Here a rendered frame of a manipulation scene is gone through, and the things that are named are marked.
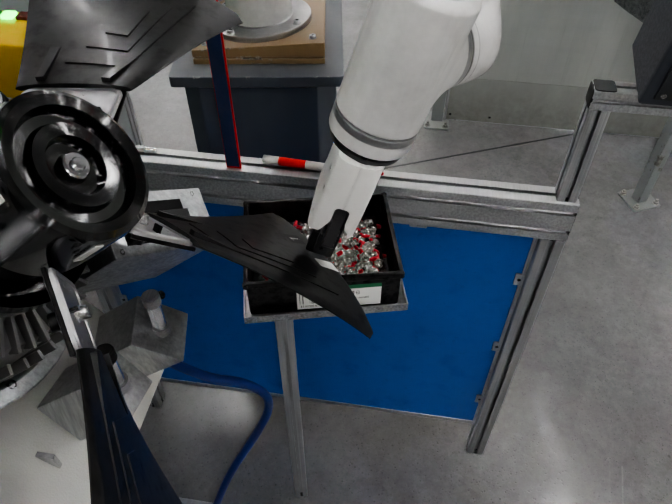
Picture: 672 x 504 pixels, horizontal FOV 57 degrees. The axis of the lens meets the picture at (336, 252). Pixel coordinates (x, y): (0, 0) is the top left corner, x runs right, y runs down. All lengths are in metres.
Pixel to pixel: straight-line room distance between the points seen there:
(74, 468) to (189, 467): 0.96
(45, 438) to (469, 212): 0.68
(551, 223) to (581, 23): 1.52
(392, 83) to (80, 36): 0.31
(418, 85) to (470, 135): 2.08
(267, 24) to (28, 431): 0.78
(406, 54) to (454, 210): 0.53
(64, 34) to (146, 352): 0.33
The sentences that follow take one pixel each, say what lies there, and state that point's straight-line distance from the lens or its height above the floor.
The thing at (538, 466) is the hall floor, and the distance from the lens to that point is 1.72.
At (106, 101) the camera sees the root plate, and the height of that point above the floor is 1.20.
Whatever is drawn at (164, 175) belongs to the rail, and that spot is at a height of 0.83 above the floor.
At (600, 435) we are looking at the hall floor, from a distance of 1.82.
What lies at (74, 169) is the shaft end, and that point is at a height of 1.22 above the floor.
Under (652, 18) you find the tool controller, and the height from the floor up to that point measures 1.13.
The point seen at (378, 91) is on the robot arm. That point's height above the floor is 1.22.
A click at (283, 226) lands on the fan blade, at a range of 0.76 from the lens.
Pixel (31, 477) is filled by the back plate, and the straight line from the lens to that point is 0.71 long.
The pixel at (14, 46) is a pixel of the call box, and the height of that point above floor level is 1.07.
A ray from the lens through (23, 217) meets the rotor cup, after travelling 0.45.
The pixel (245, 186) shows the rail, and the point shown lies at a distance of 1.04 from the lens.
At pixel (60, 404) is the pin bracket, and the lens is 0.69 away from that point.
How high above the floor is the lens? 1.50
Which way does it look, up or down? 47 degrees down
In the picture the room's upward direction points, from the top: straight up
